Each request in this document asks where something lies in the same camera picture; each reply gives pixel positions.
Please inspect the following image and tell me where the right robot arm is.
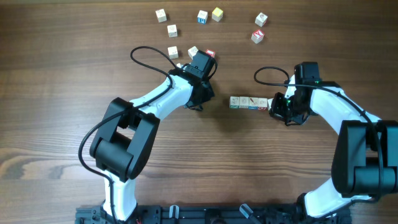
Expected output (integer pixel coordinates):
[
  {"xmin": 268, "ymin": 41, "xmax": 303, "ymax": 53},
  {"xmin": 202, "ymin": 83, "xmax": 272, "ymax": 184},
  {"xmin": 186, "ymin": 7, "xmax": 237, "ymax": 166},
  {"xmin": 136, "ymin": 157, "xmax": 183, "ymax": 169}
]
[{"xmin": 269, "ymin": 62, "xmax": 397, "ymax": 223}]

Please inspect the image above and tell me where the wooden block plain back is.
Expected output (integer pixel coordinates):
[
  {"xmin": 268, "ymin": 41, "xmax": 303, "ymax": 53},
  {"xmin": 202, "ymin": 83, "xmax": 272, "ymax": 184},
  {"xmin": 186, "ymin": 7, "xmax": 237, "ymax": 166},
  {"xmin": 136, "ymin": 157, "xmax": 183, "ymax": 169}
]
[{"xmin": 239, "ymin": 96, "xmax": 249, "ymax": 109}]

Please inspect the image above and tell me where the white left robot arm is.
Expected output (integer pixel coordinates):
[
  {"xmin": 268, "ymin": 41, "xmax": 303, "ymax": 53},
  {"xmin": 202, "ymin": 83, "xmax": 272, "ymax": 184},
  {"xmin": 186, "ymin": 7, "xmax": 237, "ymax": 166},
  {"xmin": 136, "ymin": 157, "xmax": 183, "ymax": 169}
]
[{"xmin": 88, "ymin": 50, "xmax": 218, "ymax": 223}]

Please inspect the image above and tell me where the wooden block blue D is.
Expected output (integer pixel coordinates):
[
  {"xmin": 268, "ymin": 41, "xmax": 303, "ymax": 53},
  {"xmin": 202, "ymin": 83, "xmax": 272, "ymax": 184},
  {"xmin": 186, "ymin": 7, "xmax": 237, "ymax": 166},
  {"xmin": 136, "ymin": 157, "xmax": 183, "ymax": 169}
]
[{"xmin": 257, "ymin": 98, "xmax": 268, "ymax": 110}]

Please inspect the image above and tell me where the wooden block yellow top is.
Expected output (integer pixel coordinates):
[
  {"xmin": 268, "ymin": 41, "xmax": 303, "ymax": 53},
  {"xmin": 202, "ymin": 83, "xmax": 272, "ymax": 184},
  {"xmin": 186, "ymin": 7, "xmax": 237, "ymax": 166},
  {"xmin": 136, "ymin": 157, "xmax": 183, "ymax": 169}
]
[{"xmin": 197, "ymin": 10, "xmax": 208, "ymax": 24}]

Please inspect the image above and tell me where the wooden block red 9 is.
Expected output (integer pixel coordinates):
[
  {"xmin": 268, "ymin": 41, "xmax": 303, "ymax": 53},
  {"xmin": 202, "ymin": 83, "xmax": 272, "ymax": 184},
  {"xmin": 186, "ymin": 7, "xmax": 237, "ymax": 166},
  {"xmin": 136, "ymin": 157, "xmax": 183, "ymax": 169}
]
[{"xmin": 255, "ymin": 12, "xmax": 268, "ymax": 27}]

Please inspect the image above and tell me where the wooden block red X top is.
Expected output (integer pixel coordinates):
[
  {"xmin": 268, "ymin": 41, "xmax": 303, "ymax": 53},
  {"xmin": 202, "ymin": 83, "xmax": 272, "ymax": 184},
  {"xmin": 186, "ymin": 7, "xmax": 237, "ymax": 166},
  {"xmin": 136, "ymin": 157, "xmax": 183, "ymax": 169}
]
[{"xmin": 251, "ymin": 29, "xmax": 265, "ymax": 44}]

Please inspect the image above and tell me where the wooden block far left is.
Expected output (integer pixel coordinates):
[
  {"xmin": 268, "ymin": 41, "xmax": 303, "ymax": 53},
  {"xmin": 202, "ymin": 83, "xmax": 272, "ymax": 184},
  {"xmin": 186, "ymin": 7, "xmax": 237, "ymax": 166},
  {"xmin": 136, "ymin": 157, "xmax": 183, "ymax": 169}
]
[{"xmin": 155, "ymin": 9, "xmax": 167, "ymax": 23}]

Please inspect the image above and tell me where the black mounting rail base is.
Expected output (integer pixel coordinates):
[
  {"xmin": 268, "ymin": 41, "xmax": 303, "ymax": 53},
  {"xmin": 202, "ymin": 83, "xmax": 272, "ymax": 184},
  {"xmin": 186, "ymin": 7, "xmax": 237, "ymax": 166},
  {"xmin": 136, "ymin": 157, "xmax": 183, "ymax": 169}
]
[{"xmin": 75, "ymin": 203, "xmax": 352, "ymax": 224}]

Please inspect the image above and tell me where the wooden block yellow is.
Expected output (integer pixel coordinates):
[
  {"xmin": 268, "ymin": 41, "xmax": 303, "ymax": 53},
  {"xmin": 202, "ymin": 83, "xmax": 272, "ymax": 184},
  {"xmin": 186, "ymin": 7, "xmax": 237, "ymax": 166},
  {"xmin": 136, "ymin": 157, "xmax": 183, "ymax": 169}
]
[
  {"xmin": 197, "ymin": 10, "xmax": 208, "ymax": 24},
  {"xmin": 211, "ymin": 7, "xmax": 223, "ymax": 22}
]

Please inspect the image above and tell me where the wooden block blue side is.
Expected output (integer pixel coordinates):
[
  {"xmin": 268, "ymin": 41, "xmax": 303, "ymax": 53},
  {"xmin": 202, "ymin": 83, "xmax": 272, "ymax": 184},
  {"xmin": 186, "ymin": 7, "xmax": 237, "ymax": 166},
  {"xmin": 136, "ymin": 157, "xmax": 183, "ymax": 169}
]
[{"xmin": 188, "ymin": 46, "xmax": 198, "ymax": 59}]

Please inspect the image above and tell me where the wooden block green top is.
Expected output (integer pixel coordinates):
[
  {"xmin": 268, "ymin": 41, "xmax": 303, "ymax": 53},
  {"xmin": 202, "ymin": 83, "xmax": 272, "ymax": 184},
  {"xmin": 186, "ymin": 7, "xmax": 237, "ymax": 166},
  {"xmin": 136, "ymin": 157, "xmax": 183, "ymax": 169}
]
[{"xmin": 267, "ymin": 98, "xmax": 273, "ymax": 111}]

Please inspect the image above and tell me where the wooden block red side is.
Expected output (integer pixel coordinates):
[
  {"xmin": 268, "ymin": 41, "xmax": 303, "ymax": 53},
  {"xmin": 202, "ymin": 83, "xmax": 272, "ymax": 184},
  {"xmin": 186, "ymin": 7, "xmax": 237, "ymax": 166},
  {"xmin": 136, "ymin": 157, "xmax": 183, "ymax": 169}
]
[{"xmin": 167, "ymin": 46, "xmax": 178, "ymax": 59}]

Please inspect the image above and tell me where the wooden block green side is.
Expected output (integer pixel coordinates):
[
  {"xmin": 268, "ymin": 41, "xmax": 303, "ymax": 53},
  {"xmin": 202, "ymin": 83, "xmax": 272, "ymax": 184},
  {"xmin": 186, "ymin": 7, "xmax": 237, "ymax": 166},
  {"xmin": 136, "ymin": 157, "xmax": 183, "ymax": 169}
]
[{"xmin": 229, "ymin": 96, "xmax": 240, "ymax": 109}]

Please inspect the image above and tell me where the wooden block yellow back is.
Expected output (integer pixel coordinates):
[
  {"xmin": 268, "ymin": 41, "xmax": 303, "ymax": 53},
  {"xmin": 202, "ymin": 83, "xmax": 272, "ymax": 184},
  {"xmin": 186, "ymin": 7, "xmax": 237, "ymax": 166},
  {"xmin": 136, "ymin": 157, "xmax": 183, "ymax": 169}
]
[{"xmin": 211, "ymin": 7, "xmax": 223, "ymax": 22}]

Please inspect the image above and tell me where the wooden block green J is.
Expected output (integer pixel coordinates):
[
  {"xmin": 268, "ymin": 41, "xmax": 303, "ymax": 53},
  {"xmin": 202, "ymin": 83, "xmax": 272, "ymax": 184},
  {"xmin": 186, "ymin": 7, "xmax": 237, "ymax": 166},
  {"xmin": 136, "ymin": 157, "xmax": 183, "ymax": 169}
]
[{"xmin": 167, "ymin": 24, "xmax": 178, "ymax": 38}]

